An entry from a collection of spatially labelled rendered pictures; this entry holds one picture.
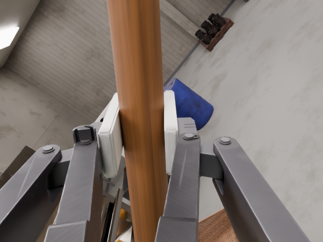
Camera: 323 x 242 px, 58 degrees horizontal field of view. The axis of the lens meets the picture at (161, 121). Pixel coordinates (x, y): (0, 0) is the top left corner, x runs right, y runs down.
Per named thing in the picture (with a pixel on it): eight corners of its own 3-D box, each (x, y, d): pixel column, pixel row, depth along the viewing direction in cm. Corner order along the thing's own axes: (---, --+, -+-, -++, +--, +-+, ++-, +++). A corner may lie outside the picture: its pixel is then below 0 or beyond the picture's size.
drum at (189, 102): (193, 137, 517) (154, 109, 493) (191, 122, 571) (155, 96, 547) (216, 113, 497) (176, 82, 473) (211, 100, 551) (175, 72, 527)
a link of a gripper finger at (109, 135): (117, 178, 17) (104, 179, 17) (127, 127, 23) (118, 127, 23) (110, 132, 16) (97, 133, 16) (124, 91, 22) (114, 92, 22)
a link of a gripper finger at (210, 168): (179, 157, 15) (239, 155, 14) (175, 117, 19) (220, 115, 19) (179, 182, 15) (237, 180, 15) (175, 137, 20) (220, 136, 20)
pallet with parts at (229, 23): (223, 18, 839) (210, 6, 825) (235, 23, 714) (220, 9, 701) (201, 44, 869) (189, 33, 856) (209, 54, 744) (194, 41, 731)
